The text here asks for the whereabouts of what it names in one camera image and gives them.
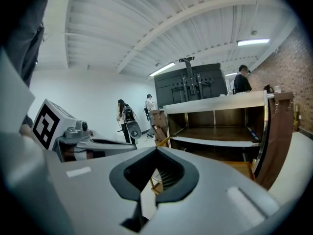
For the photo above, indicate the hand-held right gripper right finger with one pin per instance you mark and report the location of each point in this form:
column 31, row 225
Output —
column 215, row 199

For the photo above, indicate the light wooden rack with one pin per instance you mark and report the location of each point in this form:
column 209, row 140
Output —
column 156, row 186

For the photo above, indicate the black kettle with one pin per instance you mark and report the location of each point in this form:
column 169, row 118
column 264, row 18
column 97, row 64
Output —
column 268, row 89

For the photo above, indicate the clear cup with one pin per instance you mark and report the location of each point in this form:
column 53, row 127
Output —
column 277, row 89

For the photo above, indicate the long ceiling light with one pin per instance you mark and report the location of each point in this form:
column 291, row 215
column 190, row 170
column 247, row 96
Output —
column 231, row 74
column 253, row 42
column 162, row 68

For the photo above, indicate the wooden shelf unit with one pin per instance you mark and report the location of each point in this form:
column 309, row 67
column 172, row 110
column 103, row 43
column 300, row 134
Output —
column 215, row 104

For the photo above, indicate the black television on stand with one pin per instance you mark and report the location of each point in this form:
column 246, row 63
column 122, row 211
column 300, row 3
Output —
column 212, row 82

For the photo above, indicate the person's left forearm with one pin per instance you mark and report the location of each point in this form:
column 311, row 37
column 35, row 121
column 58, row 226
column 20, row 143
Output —
column 25, row 131

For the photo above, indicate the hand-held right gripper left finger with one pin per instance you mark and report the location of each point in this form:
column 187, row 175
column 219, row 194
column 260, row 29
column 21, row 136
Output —
column 93, row 192

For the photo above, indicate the person's dark shirt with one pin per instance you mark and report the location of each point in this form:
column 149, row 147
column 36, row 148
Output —
column 24, row 45

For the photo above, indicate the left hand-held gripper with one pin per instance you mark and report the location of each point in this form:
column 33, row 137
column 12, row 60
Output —
column 63, row 121

